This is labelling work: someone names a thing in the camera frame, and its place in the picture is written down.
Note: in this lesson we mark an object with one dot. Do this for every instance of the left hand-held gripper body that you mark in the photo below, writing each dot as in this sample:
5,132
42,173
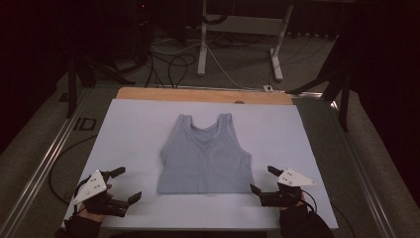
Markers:
89,187

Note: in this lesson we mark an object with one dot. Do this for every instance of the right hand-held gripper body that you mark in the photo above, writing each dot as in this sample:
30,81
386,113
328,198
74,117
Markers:
292,178

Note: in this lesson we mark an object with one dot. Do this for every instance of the grey tank top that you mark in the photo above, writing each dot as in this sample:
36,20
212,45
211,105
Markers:
204,158

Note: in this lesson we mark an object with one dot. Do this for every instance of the person's right hand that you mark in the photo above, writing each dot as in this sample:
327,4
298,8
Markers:
298,206

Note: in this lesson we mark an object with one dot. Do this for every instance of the person's left hand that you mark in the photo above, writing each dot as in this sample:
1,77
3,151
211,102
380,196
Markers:
94,217

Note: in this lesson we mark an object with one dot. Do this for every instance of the white table mat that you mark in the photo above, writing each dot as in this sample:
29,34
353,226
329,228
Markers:
132,132

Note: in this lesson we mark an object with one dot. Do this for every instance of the white plug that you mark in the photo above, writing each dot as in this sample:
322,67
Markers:
268,88

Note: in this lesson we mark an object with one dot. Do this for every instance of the black tripod stand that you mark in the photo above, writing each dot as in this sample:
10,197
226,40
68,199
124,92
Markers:
71,89
344,109

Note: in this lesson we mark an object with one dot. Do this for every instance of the dark equipment rack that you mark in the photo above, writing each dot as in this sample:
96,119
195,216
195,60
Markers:
142,33

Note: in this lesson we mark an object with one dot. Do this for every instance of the aluminium floor rail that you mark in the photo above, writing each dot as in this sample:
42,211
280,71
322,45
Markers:
307,95
363,178
43,168

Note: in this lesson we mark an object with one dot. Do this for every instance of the white metal desk frame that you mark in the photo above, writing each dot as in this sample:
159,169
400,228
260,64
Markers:
244,24

